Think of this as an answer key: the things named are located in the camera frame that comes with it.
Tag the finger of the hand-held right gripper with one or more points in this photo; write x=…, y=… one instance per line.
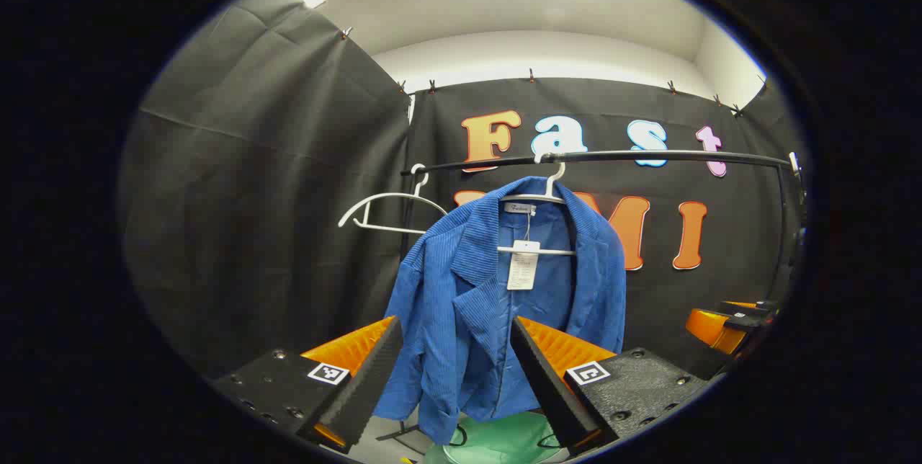
x=749, y=306
x=713, y=331

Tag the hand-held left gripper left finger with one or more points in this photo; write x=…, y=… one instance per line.
x=360, y=395

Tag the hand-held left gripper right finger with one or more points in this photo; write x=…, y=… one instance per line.
x=547, y=385

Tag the green laundry hamper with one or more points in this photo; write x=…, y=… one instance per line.
x=504, y=442

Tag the white clothes hanger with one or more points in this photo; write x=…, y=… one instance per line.
x=558, y=252
x=389, y=195

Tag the black clothes rack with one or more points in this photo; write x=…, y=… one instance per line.
x=648, y=155

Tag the white paper hang tag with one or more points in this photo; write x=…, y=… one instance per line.
x=524, y=266

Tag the black backdrop cloth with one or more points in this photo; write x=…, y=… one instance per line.
x=252, y=197

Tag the row of small backdrop clips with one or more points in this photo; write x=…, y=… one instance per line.
x=531, y=76

